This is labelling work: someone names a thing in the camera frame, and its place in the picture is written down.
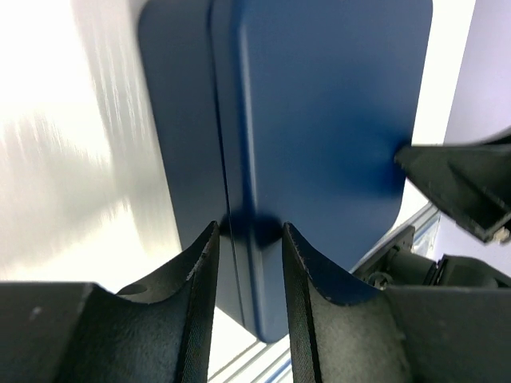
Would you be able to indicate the blue tin lid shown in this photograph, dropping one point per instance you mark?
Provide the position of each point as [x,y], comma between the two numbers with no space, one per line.
[315,98]

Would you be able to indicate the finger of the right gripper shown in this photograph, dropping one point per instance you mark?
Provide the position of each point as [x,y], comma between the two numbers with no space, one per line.
[470,184]

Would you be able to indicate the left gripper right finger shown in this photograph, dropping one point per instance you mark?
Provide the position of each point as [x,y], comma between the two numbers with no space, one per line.
[342,329]

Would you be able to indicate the blue tin chocolate box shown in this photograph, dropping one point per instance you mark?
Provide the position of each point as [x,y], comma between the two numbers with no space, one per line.
[175,51]

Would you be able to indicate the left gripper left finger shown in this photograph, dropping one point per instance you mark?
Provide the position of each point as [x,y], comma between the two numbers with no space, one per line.
[157,329]

